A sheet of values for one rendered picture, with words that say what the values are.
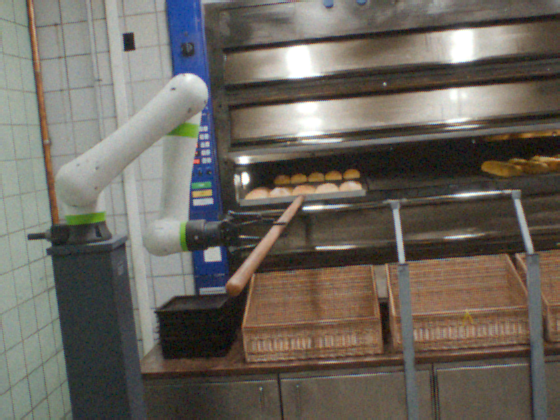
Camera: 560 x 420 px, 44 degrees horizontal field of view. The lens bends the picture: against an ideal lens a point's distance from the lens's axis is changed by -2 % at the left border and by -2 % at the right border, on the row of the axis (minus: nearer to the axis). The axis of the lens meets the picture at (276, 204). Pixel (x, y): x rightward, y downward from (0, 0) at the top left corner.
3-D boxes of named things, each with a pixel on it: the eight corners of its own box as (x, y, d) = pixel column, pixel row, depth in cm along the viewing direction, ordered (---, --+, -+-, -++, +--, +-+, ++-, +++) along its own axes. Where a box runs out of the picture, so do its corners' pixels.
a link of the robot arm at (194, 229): (186, 254, 206) (183, 223, 206) (194, 248, 218) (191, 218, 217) (206, 253, 206) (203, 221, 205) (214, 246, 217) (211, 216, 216)
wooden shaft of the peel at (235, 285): (240, 297, 131) (239, 281, 130) (224, 298, 131) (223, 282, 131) (304, 202, 300) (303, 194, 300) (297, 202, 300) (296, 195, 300)
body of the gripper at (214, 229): (208, 219, 214) (239, 216, 213) (211, 246, 215) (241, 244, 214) (203, 222, 207) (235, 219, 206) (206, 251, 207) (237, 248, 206)
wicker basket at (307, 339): (257, 331, 330) (251, 272, 327) (378, 322, 325) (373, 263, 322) (243, 364, 282) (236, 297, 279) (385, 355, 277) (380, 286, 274)
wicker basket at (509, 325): (387, 321, 324) (383, 262, 321) (511, 312, 318) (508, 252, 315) (393, 354, 276) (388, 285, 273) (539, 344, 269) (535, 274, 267)
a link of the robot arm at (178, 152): (157, 134, 218) (193, 137, 217) (167, 136, 230) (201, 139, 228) (148, 251, 220) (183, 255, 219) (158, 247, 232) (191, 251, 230)
